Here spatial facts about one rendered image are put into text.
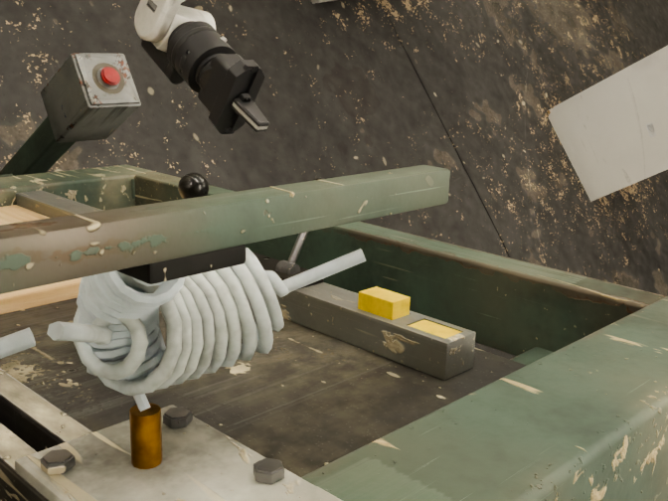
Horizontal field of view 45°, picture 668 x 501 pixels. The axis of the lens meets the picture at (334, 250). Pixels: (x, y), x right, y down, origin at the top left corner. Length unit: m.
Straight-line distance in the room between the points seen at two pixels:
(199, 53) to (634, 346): 0.80
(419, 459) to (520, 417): 0.09
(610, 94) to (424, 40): 1.09
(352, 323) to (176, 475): 0.48
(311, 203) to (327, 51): 3.27
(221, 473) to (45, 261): 0.18
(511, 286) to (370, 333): 0.24
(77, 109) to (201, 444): 1.28
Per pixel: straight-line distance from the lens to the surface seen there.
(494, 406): 0.54
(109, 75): 1.68
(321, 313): 0.91
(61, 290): 1.05
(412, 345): 0.83
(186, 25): 1.29
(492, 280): 1.05
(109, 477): 0.44
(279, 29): 3.50
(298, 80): 3.42
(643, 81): 4.57
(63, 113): 1.74
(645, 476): 0.60
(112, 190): 1.63
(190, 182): 1.00
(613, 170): 4.73
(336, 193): 0.38
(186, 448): 0.46
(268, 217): 0.35
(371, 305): 0.87
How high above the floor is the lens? 2.23
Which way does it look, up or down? 45 degrees down
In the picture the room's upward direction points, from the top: 63 degrees clockwise
